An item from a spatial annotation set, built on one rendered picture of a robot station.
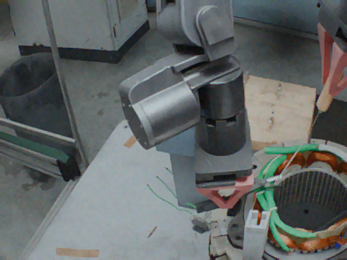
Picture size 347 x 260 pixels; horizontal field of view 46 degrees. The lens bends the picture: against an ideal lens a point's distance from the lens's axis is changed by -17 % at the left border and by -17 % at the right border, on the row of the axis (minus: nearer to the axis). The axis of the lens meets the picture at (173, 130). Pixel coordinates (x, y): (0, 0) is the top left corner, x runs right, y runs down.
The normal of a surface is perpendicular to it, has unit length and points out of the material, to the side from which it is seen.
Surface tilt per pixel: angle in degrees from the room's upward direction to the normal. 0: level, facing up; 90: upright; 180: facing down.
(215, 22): 67
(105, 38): 90
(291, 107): 0
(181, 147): 90
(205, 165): 3
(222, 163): 3
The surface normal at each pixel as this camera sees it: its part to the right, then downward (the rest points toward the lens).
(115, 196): -0.11, -0.74
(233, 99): 0.45, 0.58
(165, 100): 0.18, -0.25
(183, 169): -0.36, 0.65
